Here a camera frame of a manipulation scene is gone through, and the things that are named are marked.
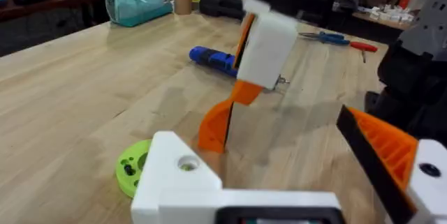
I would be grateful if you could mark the white block left gripper left finger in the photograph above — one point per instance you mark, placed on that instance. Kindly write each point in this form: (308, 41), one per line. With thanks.
(164, 168)

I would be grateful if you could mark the white orange left gripper right finger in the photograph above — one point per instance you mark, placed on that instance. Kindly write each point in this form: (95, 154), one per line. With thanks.
(387, 154)

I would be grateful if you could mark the blue electric screwdriver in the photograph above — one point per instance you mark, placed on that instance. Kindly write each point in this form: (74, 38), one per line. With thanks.
(213, 60)

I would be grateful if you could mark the green disc with holes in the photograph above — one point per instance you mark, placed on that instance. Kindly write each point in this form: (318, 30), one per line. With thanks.
(130, 168)

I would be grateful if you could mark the black case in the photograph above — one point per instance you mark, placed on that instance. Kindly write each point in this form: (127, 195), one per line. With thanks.
(220, 7)

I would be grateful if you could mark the brown cup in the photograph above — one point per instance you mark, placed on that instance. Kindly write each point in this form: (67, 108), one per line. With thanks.
(182, 5)

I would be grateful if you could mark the teal zip bag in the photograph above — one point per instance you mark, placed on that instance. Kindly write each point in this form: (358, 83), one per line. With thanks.
(138, 4)

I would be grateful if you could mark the heap of white parts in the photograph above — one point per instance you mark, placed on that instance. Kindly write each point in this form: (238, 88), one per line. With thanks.
(391, 14)

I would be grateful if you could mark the dark brown side table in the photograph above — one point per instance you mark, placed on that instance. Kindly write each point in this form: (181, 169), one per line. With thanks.
(42, 7)

